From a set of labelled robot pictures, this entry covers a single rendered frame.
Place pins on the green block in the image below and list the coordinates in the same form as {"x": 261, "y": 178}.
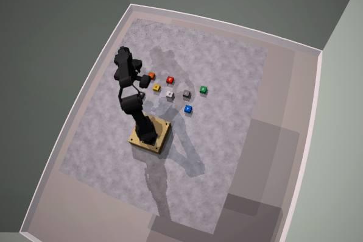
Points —
{"x": 203, "y": 89}

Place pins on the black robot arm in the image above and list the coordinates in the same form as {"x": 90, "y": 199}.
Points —
{"x": 132, "y": 105}

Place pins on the red block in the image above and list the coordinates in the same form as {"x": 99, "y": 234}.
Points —
{"x": 169, "y": 80}

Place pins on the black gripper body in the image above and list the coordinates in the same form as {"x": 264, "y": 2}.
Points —
{"x": 144, "y": 80}

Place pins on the blue digit block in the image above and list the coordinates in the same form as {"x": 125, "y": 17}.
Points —
{"x": 188, "y": 109}

